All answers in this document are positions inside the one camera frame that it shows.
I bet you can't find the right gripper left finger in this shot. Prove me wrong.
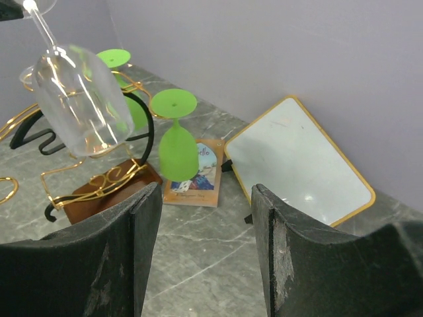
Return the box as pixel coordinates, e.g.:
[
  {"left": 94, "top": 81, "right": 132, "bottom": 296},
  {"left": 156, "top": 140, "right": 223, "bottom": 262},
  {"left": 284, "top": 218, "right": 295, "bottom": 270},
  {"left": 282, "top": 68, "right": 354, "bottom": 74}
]
[{"left": 1, "top": 182, "right": 163, "bottom": 316}]

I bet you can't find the green wine glass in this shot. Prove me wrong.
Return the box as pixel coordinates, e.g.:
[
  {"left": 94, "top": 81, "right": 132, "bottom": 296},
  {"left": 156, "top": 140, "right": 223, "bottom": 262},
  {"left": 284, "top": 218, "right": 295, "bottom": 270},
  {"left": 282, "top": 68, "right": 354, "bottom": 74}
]
[
  {"left": 151, "top": 88, "right": 199, "bottom": 182},
  {"left": 97, "top": 48, "right": 147, "bottom": 131}
]

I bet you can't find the clear wine glass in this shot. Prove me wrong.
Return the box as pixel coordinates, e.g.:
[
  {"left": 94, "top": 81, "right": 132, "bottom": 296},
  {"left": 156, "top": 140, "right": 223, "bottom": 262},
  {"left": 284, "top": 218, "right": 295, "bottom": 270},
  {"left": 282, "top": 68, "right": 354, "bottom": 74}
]
[{"left": 20, "top": 1, "right": 135, "bottom": 157}]

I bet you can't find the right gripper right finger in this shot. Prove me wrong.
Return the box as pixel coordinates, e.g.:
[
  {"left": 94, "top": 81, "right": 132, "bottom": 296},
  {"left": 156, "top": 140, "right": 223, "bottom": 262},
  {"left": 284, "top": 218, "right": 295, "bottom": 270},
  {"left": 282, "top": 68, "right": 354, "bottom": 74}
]
[{"left": 251, "top": 184, "right": 422, "bottom": 316}]

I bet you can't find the gold wine glass rack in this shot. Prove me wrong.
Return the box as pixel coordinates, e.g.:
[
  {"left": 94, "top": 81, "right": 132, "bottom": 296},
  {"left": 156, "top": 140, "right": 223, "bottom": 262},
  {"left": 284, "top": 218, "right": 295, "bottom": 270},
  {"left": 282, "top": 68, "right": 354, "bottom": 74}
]
[{"left": 1, "top": 63, "right": 163, "bottom": 224}]

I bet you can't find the small illustrated book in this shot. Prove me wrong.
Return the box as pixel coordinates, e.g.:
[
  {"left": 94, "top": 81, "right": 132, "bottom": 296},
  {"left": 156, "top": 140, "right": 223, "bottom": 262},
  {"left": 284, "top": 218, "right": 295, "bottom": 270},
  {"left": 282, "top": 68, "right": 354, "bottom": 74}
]
[{"left": 163, "top": 139, "right": 225, "bottom": 207}]

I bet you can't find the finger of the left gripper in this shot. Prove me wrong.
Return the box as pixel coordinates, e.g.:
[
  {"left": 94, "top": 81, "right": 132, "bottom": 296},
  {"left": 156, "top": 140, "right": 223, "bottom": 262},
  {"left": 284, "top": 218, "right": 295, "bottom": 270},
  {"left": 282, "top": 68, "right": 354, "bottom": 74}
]
[{"left": 0, "top": 0, "right": 24, "bottom": 22}]

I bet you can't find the gold framed whiteboard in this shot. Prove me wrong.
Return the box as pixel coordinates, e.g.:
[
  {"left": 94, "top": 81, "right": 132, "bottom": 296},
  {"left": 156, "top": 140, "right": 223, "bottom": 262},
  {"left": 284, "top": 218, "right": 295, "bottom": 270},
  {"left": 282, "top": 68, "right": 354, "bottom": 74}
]
[{"left": 225, "top": 96, "right": 376, "bottom": 227}]

